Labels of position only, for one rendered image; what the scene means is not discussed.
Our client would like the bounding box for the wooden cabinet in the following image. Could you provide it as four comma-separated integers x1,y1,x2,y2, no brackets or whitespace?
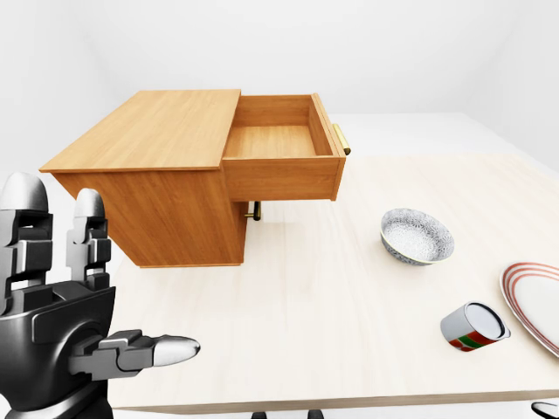
38,89,248,269

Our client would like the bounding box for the silver tin with red-green label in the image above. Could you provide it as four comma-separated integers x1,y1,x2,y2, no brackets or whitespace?
439,300,512,354

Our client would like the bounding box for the patterned white bowl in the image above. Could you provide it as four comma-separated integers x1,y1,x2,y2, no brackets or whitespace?
379,207,456,266

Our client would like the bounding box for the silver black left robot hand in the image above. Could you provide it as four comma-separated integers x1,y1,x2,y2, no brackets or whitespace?
0,171,202,414

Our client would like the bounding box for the open wooden drawer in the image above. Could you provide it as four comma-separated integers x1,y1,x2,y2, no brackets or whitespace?
221,93,348,203

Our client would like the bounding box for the white plate with red rings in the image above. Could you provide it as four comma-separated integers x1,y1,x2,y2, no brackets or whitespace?
499,261,559,359

